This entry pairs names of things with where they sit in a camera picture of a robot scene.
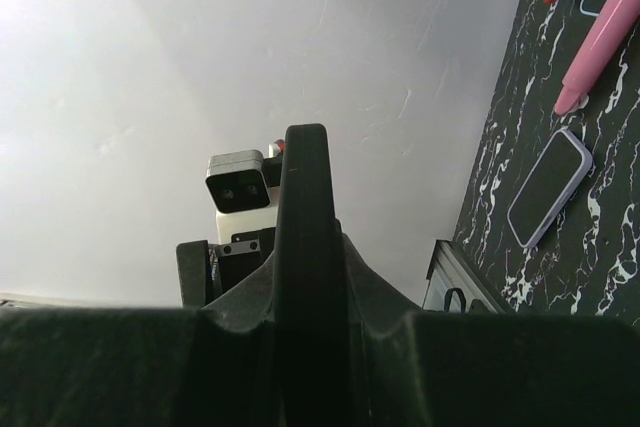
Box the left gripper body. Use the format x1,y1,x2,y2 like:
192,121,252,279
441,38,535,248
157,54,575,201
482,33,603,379
176,227,276,308

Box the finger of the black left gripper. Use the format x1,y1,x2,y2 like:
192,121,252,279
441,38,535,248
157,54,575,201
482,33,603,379
341,233,421,327

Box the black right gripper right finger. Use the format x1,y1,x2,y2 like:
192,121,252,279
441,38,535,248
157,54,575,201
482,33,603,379
355,311,639,426

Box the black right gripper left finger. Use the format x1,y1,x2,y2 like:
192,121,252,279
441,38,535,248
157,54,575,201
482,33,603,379
1,309,279,426

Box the lilac phone case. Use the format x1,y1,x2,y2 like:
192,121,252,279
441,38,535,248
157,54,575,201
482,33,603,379
507,127,593,249

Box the pink marker pen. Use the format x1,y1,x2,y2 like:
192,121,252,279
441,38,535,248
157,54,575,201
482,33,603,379
554,0,639,116

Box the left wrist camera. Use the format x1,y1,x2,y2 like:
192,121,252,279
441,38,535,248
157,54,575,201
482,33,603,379
205,139,285,244

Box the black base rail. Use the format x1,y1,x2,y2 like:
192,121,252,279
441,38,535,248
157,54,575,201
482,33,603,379
422,240,504,313

